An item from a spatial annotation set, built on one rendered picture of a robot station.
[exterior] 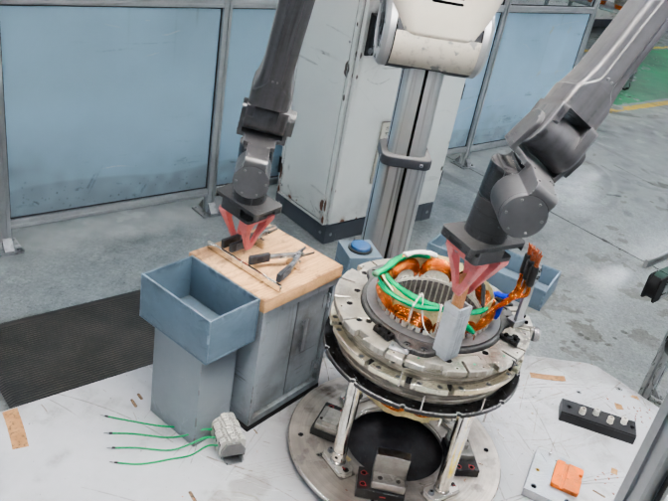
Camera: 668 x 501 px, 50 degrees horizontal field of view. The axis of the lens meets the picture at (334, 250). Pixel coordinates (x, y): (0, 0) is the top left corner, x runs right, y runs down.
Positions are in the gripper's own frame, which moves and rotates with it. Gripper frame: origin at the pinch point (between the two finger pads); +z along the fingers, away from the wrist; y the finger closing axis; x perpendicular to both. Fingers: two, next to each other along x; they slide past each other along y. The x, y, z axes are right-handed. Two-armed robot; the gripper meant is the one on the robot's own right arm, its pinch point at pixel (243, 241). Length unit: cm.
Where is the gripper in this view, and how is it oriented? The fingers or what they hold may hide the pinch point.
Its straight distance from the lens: 128.8
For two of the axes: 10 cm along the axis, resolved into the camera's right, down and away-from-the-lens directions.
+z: -1.9, 8.2, 5.4
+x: 6.5, -3.1, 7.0
